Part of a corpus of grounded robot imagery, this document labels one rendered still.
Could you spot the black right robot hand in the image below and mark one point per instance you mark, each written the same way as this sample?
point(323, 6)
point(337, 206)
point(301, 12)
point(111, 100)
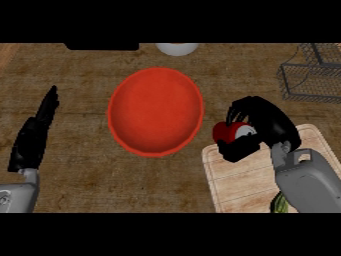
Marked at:
point(266, 121)

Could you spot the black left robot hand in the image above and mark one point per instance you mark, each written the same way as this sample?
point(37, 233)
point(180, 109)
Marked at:
point(32, 133)

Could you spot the red can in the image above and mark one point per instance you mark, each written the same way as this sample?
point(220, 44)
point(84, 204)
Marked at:
point(229, 131)

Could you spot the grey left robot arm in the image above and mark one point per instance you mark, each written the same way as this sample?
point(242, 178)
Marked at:
point(10, 195)

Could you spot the pale wooden cutting board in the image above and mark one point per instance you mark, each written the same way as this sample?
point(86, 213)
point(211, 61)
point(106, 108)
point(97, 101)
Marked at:
point(241, 180)

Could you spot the red oval plate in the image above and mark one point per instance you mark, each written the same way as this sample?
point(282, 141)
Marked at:
point(155, 111)

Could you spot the green vegetable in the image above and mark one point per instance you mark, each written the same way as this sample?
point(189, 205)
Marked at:
point(279, 205)

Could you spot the white round bowl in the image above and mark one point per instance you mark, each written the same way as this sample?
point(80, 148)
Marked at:
point(176, 48)

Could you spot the black appliance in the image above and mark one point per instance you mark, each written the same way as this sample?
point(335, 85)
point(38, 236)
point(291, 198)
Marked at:
point(102, 46)

